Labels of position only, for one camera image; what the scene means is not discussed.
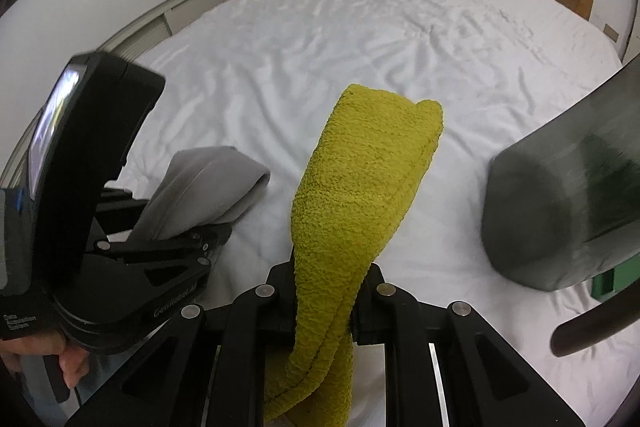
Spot grey soft cloth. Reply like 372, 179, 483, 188
128, 146, 271, 241

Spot yellow terry towel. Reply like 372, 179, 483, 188
264, 84, 444, 426

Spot person's left hand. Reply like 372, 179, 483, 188
0, 329, 91, 390

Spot dark brown cylinder bottle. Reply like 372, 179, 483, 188
550, 281, 639, 358

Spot green storage tray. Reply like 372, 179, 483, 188
591, 254, 640, 301

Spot smoky grey tall canister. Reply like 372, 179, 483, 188
480, 60, 640, 291

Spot right wall socket panel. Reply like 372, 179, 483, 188
603, 24, 620, 42

